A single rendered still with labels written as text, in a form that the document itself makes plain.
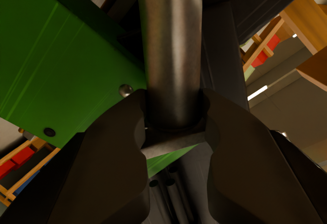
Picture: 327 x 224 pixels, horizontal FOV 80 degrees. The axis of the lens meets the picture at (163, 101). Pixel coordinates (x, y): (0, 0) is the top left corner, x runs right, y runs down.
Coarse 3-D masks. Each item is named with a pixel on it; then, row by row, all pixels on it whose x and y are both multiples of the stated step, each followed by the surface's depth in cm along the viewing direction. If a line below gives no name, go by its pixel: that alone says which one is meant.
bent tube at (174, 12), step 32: (160, 0) 8; (192, 0) 8; (160, 32) 9; (192, 32) 9; (160, 64) 9; (192, 64) 9; (160, 96) 10; (192, 96) 10; (160, 128) 11; (192, 128) 11
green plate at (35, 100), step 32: (0, 0) 11; (32, 0) 11; (64, 0) 12; (0, 32) 12; (32, 32) 12; (64, 32) 12; (96, 32) 12; (0, 64) 14; (32, 64) 14; (64, 64) 14; (96, 64) 14; (128, 64) 13; (0, 96) 15; (32, 96) 15; (64, 96) 15; (96, 96) 15; (32, 128) 17; (64, 128) 17; (160, 160) 19
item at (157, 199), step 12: (156, 180) 19; (168, 180) 19; (180, 180) 20; (156, 192) 19; (168, 192) 19; (180, 192) 20; (168, 204) 21; (180, 204) 19; (168, 216) 20; (180, 216) 19; (192, 216) 22
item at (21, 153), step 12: (24, 144) 456; (36, 144) 486; (12, 156) 431; (24, 156) 450; (48, 156) 475; (0, 168) 409; (12, 168) 443; (36, 168) 445; (24, 180) 422; (12, 192) 397
